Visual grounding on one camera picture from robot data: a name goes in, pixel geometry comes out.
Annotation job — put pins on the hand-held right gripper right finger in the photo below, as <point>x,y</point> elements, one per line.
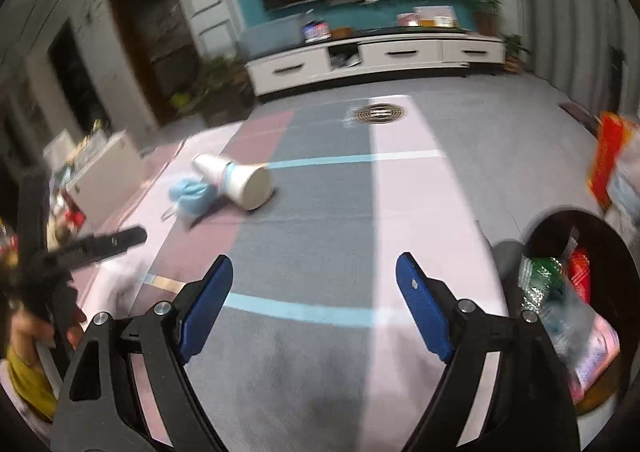
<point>422,304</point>

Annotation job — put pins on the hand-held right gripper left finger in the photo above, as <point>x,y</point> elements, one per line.
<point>210,304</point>

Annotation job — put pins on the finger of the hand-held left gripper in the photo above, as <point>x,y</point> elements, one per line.
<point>107,242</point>

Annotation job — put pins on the blue face mask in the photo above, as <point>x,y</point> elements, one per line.
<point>190,192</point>

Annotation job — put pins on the green snack packet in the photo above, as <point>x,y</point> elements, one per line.
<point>542,277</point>

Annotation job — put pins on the white paper cup stack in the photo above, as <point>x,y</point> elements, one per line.
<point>245,184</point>

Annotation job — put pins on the clear plastic bag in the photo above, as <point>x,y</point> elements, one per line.
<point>565,327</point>

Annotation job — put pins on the red snack packet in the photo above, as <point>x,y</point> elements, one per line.
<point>581,272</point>

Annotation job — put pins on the pink plastic bag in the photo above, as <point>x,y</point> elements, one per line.
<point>600,357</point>

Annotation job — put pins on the black trash bin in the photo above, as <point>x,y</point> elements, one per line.
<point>607,252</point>

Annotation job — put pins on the person's left forearm yellow sleeve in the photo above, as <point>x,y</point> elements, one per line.
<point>30,389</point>

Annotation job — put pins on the person's left hand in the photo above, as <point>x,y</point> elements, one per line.
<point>27,337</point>

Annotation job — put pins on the white storage box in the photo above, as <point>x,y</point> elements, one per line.
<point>105,172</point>

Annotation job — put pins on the leafy potted plant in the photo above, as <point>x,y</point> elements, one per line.
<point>215,87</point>

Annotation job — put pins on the dark wooden door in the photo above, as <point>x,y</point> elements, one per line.
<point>145,42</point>

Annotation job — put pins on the translucent white plastic bag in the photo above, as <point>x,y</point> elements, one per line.
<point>627,192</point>

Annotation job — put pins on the red paper bag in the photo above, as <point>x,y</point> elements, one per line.
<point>607,157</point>

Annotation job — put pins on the white television cabinet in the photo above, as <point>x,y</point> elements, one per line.
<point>400,57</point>

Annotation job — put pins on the translucent blue storage box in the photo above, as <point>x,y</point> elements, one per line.
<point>275,32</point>

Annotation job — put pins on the small potted plant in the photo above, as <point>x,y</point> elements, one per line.
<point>515,52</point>

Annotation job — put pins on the pink box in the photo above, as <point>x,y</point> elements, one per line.
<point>407,19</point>

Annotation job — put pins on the white card box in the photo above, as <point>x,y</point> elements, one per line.
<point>435,16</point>

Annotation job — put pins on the blue and red boxes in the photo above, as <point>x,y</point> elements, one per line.
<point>317,32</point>

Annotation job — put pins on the tall potted plant orange pot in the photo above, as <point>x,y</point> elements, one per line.
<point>487,12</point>

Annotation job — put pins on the grey and yellow curtain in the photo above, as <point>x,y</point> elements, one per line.
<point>565,32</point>

